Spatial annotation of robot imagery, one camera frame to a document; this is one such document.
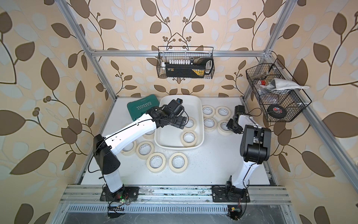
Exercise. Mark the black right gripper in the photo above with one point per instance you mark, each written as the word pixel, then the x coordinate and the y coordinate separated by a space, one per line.
pixel 229 125

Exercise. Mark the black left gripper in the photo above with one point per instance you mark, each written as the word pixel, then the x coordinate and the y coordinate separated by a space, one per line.
pixel 183 121

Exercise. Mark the cream tape roll ten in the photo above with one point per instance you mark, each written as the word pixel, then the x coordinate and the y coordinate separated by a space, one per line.
pixel 191 124

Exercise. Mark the cream tape roll six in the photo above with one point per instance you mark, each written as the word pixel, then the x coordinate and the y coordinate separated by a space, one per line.
pixel 222 113

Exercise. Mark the cream tape roll two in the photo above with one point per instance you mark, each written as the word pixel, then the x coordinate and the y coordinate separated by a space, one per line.
pixel 189 138

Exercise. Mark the cream tape roll five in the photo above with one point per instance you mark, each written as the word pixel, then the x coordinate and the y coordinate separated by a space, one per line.
pixel 208 111

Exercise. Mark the cream tape roll one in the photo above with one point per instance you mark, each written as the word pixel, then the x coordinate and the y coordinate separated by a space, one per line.
pixel 178 163

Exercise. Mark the cream tape roll four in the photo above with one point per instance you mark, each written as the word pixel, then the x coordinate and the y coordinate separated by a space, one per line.
pixel 145 149

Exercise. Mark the cream tape roll three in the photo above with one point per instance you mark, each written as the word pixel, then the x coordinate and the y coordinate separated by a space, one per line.
pixel 129 149

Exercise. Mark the cream tape roll seven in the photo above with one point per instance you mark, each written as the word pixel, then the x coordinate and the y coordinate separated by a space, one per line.
pixel 223 129

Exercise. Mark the cream tape roll nine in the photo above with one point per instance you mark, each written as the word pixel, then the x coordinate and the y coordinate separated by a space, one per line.
pixel 210 124

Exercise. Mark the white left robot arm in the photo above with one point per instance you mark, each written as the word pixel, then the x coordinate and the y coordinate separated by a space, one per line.
pixel 106 149

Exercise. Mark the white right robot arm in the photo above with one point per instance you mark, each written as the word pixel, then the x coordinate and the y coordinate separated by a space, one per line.
pixel 254 148

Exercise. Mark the white plastic storage box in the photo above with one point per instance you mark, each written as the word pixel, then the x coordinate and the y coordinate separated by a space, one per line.
pixel 169 137

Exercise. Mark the cream tape roll eight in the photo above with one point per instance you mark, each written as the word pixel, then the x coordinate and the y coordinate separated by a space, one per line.
pixel 149 135

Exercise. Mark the black tape roll red label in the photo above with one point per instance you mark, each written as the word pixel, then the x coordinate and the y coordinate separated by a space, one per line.
pixel 277 111

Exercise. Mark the black yellow box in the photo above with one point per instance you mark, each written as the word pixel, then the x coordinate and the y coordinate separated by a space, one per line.
pixel 185 70

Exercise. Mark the green tool case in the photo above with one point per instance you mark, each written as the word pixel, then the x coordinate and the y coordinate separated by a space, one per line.
pixel 139 107

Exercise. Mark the grey cloth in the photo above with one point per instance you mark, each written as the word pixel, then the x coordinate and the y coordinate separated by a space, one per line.
pixel 277 84

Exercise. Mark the black wire basket right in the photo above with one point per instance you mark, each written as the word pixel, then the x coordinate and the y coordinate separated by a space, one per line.
pixel 294 101

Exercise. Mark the black wire basket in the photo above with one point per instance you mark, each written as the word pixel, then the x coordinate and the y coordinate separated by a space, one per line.
pixel 294 101
pixel 191 55

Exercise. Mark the black wire basket back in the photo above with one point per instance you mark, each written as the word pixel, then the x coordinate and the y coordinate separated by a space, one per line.
pixel 191 55

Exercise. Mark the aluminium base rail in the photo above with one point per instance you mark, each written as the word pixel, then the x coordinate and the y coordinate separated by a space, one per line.
pixel 174 194

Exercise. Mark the aluminium frame post right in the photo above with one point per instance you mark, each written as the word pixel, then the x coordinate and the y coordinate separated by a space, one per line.
pixel 267 52

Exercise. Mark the aluminium frame post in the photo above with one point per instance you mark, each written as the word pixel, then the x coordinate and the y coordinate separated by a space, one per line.
pixel 267 52
pixel 66 12

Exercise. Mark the aluminium frame post left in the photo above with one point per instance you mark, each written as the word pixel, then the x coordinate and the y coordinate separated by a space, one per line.
pixel 66 12

